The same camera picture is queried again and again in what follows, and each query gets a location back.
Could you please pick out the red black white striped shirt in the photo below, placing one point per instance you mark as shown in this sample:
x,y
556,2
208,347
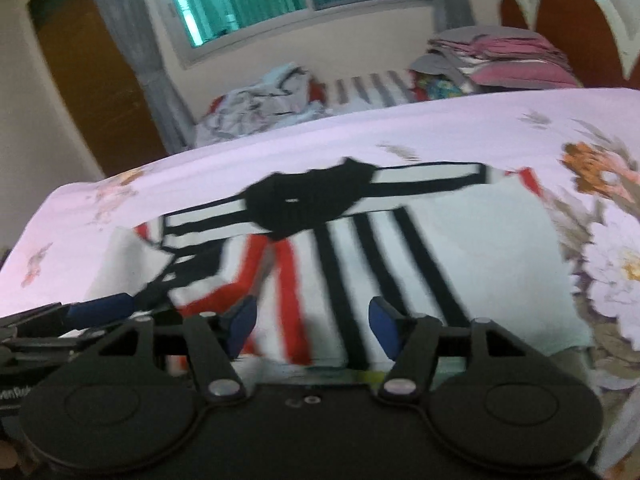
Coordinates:
x,y
456,241

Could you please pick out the grey white striped cloth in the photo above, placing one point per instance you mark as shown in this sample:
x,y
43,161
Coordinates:
x,y
372,91

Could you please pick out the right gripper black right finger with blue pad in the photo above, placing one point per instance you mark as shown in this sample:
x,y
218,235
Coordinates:
x,y
411,343

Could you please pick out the pink floral bed sheet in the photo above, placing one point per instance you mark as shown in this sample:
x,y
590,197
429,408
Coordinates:
x,y
582,144

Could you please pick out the grey left curtain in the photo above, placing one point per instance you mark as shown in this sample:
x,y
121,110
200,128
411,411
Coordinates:
x,y
131,28

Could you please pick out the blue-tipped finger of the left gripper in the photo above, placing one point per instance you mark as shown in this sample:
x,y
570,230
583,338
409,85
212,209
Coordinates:
x,y
99,312

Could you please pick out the folded pink grey clothes stack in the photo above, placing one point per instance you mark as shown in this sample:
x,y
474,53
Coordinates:
x,y
488,59

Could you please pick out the crumpled grey white clothes pile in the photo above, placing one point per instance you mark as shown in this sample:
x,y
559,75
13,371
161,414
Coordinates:
x,y
286,96

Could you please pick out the brown wooden door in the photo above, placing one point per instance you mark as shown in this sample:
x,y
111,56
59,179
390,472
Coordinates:
x,y
96,84

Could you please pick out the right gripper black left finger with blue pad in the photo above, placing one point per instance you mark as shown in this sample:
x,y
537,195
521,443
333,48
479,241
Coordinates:
x,y
213,343

